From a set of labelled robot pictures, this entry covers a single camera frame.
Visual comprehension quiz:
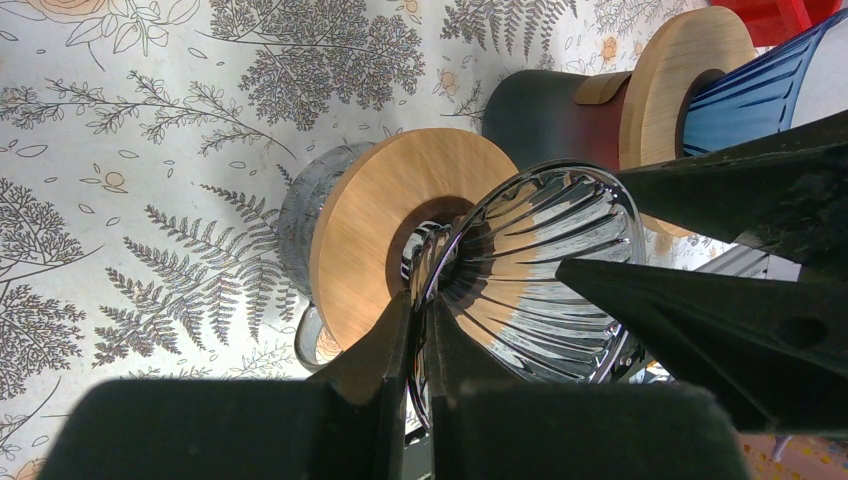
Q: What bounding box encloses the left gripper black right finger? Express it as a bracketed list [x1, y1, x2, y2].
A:
[423, 299, 748, 479]

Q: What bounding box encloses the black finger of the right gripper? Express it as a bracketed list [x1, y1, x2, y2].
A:
[556, 259, 847, 437]
[618, 112, 847, 265]

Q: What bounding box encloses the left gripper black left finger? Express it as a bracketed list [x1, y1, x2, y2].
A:
[40, 292, 411, 479]

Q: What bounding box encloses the clear grey glass dripper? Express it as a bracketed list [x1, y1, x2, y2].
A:
[400, 158, 647, 432]

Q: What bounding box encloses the wooden ring holder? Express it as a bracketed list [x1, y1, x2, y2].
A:
[618, 5, 758, 238]
[309, 128, 518, 350]

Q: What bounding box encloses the clear glass pitcher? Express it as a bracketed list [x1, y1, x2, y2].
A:
[277, 142, 375, 373]

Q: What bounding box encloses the dark glass carafe red rim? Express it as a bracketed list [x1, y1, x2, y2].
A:
[481, 70, 632, 172]

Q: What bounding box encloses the white paper coffee filter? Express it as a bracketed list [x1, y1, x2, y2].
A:
[791, 21, 847, 128]

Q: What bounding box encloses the red plastic bin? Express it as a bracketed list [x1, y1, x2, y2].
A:
[708, 0, 842, 47]

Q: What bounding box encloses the floral table mat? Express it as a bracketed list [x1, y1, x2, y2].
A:
[1, 1, 847, 479]

